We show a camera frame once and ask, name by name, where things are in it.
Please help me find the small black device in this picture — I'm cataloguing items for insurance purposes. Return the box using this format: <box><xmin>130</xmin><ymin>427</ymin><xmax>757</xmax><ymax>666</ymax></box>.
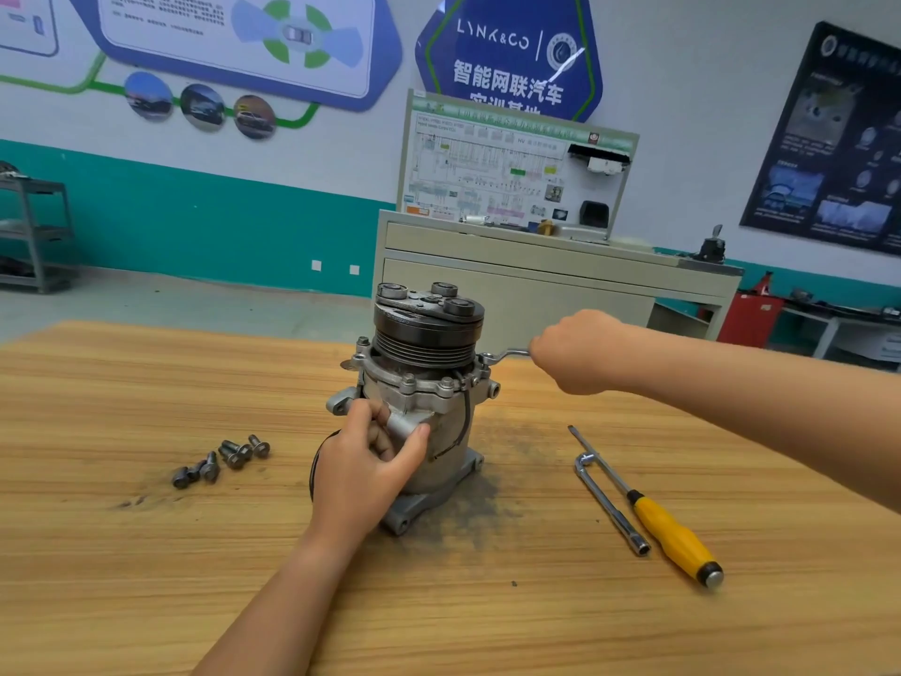
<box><xmin>696</xmin><ymin>224</ymin><xmax>731</xmax><ymax>265</ymax></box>

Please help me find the yellow handled screwdriver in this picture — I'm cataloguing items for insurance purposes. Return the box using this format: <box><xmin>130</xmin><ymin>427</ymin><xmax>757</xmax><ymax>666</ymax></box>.
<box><xmin>569</xmin><ymin>424</ymin><xmax>726</xmax><ymax>590</ymax></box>

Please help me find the beige workbench cabinet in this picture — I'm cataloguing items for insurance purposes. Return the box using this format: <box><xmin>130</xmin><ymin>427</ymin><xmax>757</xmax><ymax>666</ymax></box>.
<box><xmin>372</xmin><ymin>209</ymin><xmax>748</xmax><ymax>349</ymax></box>

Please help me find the white infographic wall panel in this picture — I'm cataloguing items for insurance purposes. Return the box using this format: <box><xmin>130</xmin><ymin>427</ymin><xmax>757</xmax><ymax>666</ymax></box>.
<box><xmin>0</xmin><ymin>0</ymin><xmax>64</xmax><ymax>59</ymax></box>

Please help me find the blue hexagon wall sign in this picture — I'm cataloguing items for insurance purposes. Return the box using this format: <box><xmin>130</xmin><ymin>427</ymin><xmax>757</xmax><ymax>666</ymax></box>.
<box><xmin>415</xmin><ymin>0</ymin><xmax>605</xmax><ymax>124</ymax></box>

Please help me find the person's left forearm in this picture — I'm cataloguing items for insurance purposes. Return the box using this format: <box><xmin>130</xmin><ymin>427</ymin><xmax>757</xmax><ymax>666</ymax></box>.
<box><xmin>194</xmin><ymin>528</ymin><xmax>365</xmax><ymax>676</ymax></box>

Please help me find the red cabinet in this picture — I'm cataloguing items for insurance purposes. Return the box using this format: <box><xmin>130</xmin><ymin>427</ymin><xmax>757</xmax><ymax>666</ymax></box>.
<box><xmin>716</xmin><ymin>281</ymin><xmax>788</xmax><ymax>350</ymax></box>

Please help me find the white wiring display board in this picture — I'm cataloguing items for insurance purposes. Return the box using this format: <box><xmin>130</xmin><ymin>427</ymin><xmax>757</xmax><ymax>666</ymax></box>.
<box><xmin>397</xmin><ymin>89</ymin><xmax>642</xmax><ymax>245</ymax></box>

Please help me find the blue rounded infographic panel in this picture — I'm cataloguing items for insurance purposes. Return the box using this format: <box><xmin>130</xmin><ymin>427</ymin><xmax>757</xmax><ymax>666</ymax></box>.
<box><xmin>63</xmin><ymin>0</ymin><xmax>405</xmax><ymax>114</ymax></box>

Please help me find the grey metal shelf cart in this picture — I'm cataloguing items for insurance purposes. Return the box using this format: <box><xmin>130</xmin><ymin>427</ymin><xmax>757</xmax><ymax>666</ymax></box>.
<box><xmin>0</xmin><ymin>162</ymin><xmax>81</xmax><ymax>297</ymax></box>

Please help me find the silver combination wrench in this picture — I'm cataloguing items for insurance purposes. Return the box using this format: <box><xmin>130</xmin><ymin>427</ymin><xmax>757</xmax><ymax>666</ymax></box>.
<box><xmin>482</xmin><ymin>346</ymin><xmax>538</xmax><ymax>369</ymax></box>

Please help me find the round photo wall decal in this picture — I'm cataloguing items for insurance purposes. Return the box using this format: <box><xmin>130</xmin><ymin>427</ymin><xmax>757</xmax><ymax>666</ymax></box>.
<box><xmin>178</xmin><ymin>83</ymin><xmax>227</xmax><ymax>133</ymax></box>
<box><xmin>122</xmin><ymin>69</ymin><xmax>175</xmax><ymax>124</ymax></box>
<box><xmin>232</xmin><ymin>94</ymin><xmax>279</xmax><ymax>142</ymax></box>

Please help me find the person's left hand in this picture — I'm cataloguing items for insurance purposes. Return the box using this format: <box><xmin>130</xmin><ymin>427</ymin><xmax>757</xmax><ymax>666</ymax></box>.
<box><xmin>305</xmin><ymin>398</ymin><xmax>434</xmax><ymax>553</ymax></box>

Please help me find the dark wall poster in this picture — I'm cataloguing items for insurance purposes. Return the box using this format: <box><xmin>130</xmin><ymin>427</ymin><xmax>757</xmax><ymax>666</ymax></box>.
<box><xmin>741</xmin><ymin>21</ymin><xmax>901</xmax><ymax>259</ymax></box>

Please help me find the grey metal compressor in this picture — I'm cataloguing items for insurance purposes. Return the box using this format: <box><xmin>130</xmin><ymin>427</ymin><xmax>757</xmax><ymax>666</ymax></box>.
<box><xmin>310</xmin><ymin>281</ymin><xmax>504</xmax><ymax>538</ymax></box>

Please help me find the person's right hand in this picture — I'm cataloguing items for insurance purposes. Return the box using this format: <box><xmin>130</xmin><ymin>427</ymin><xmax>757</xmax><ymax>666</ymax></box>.
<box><xmin>527</xmin><ymin>308</ymin><xmax>652</xmax><ymax>398</ymax></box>

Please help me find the silver L-shaped socket wrench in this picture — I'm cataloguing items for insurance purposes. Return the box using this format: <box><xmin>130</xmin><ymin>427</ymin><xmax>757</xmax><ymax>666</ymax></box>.
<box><xmin>574</xmin><ymin>453</ymin><xmax>653</xmax><ymax>559</ymax></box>

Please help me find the person's right forearm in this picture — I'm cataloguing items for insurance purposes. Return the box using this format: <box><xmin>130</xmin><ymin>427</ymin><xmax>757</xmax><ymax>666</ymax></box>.
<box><xmin>626</xmin><ymin>328</ymin><xmax>901</xmax><ymax>515</ymax></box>

